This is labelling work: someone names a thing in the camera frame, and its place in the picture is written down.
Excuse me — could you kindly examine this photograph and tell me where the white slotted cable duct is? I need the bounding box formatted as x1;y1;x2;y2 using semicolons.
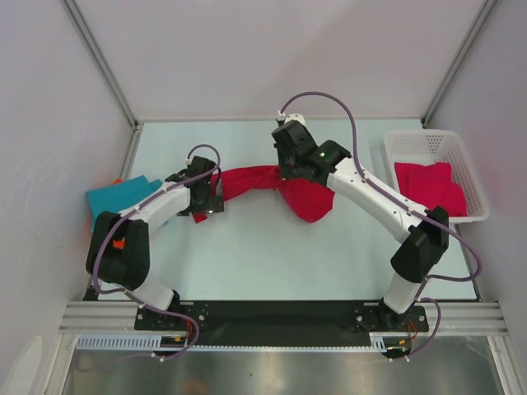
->
76;334;395;353

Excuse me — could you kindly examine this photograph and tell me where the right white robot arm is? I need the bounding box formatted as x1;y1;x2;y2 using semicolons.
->
271;120;449;330

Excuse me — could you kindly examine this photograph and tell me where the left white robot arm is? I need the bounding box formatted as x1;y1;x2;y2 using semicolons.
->
86;156;224;329

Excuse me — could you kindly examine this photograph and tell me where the white plastic basket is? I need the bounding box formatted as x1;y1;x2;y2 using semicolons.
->
384;129;490;224

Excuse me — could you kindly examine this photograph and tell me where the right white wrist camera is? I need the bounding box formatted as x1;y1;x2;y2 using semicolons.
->
276;113;306;127

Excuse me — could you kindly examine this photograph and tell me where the teal folded t shirt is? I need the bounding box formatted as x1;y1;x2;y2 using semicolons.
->
86;175;162;230

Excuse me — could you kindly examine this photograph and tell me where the red t shirt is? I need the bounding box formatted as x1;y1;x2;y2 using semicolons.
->
394;162;468;217
207;165;334;223

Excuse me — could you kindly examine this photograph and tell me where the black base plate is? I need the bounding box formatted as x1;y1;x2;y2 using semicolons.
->
133;300;429;347

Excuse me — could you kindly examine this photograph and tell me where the red t shirt in basket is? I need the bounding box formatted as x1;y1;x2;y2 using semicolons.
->
394;162;468;217

